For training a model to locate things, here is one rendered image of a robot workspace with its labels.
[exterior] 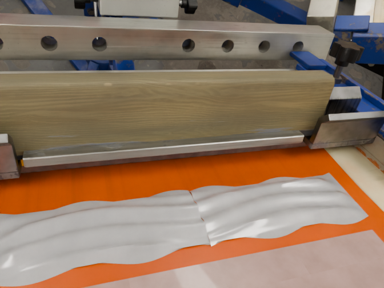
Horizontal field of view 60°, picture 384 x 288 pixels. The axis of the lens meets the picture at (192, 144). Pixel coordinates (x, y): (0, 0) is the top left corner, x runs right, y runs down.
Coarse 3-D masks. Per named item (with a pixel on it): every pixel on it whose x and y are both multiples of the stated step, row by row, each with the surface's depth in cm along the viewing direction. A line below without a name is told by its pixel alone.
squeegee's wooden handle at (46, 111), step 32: (0, 96) 27; (32, 96) 28; (64, 96) 29; (96, 96) 29; (128, 96) 30; (160, 96) 31; (192, 96) 32; (224, 96) 34; (256, 96) 35; (288, 96) 36; (320, 96) 37; (0, 128) 28; (32, 128) 29; (64, 128) 30; (96, 128) 31; (128, 128) 32; (160, 128) 33; (192, 128) 34; (224, 128) 36; (256, 128) 37; (288, 128) 39
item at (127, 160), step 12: (288, 144) 42; (300, 144) 42; (156, 156) 36; (168, 156) 37; (180, 156) 37; (192, 156) 38; (24, 168) 32; (36, 168) 33; (48, 168) 33; (60, 168) 34; (72, 168) 34
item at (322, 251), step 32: (192, 160) 39; (224, 160) 40; (256, 160) 40; (288, 160) 41; (320, 160) 42; (352, 192) 38; (320, 224) 33; (352, 224) 34; (224, 256) 29; (256, 256) 29; (288, 256) 30; (320, 256) 30; (352, 256) 30
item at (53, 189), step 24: (96, 168) 36; (120, 168) 36; (144, 168) 37; (168, 168) 37; (0, 192) 31; (24, 192) 32; (48, 192) 32; (72, 192) 32; (96, 192) 33; (120, 192) 33; (144, 192) 34; (96, 264) 27; (120, 264) 27; (144, 264) 27; (168, 264) 27; (192, 264) 28; (216, 264) 28
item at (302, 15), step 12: (228, 0) 96; (240, 0) 95; (252, 0) 94; (264, 0) 94; (276, 0) 95; (264, 12) 96; (276, 12) 95; (288, 12) 94; (300, 12) 96; (300, 24) 96; (336, 36) 96; (348, 36) 97
